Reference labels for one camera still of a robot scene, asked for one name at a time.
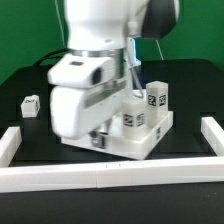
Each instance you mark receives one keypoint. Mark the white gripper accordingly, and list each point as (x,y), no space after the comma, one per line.
(76,112)

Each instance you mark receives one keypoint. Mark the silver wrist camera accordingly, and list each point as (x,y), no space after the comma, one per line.
(81,72)

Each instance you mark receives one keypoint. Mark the white square tabletop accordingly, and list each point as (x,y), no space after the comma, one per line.
(117,144)

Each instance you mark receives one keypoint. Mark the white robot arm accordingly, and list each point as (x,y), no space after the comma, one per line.
(101,28)

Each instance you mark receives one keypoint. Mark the white U-shaped fence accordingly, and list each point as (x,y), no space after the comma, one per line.
(111,174)

